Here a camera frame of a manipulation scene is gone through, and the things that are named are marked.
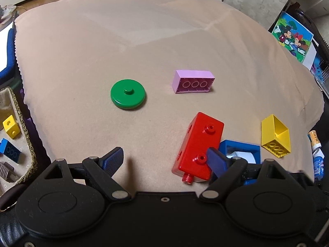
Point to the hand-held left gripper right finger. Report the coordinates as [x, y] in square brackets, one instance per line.
[218, 162]

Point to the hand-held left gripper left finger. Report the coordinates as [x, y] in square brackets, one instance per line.
[113, 160]

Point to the red toy brick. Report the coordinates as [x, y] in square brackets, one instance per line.
[198, 144]

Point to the small yellow toy cube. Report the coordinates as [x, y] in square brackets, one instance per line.
[11, 127]

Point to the wicker basket with floral lining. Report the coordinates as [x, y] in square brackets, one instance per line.
[5, 100]

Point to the large yellow toy brick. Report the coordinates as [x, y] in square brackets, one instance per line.
[270, 131]

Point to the green round toy disc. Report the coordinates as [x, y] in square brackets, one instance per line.
[128, 97]

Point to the black padded furniture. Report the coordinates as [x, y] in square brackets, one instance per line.
[42, 157]

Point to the pink toy brick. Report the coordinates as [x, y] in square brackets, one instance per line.
[192, 78]

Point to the small bottle with orange label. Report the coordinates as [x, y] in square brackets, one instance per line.
[314, 139]

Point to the blue bottle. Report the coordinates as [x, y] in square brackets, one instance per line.
[318, 164]

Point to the small blue toy brick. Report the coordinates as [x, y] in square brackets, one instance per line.
[11, 151]

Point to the brown ribbed toy piece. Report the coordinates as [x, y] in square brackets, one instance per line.
[6, 172]

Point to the beige cloth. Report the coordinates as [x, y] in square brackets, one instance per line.
[154, 43]

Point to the blue plastic basket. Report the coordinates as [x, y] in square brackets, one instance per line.
[321, 68]

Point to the Mickey Mouse picture book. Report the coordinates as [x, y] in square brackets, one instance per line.
[293, 37]

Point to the blue folded cloth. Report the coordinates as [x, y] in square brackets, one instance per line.
[10, 49]

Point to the blue toy frame block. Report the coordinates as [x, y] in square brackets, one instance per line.
[241, 145]

